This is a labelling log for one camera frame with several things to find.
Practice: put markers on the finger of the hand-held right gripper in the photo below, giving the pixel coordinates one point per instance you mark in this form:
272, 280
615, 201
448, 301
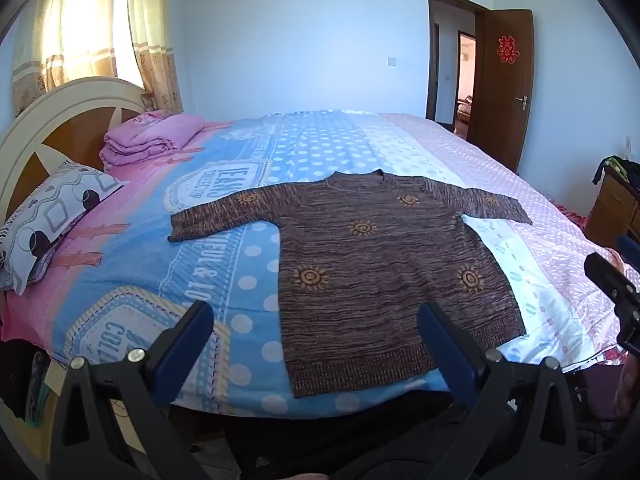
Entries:
629, 247
607, 277

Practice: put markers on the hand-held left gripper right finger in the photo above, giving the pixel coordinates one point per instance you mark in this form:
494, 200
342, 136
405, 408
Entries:
445, 352

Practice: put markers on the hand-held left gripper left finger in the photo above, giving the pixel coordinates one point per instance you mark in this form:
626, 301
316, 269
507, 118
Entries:
186, 347

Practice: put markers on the brown knitted sun-pattern sweater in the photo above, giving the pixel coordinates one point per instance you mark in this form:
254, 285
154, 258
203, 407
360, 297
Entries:
375, 270

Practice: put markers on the dark clothes on cabinet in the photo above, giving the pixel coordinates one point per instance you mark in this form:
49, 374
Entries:
620, 167

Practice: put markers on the wooden cabinet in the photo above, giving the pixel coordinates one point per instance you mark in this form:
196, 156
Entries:
615, 205

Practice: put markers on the red patterned cloth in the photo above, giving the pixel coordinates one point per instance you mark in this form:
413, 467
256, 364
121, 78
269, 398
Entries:
572, 215

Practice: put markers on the person's black pants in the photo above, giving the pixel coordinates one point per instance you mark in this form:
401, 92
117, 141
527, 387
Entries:
325, 440

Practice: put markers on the dark hanging cloth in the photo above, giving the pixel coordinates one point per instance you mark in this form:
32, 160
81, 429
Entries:
20, 385

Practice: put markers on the grey patterned pillow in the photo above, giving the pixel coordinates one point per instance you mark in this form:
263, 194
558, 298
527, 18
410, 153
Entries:
55, 220

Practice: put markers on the brown wooden door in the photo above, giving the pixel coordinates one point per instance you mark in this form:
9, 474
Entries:
500, 110

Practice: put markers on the tan sofa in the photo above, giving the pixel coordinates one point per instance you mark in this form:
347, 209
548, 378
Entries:
465, 110

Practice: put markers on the pink folded blanket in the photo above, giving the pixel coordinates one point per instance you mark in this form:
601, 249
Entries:
150, 135

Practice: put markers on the red paper door decoration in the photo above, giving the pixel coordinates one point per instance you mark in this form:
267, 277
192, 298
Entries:
507, 50

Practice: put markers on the blue pink printed bed sheet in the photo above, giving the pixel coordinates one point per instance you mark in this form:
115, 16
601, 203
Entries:
320, 150

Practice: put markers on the cream wooden headboard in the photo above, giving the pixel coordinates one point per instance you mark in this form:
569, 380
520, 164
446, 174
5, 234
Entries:
60, 105

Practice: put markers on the yellow patterned curtain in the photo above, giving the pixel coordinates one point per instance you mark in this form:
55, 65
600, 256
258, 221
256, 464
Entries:
155, 60

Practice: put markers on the brown door frame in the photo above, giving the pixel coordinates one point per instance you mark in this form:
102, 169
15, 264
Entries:
430, 60

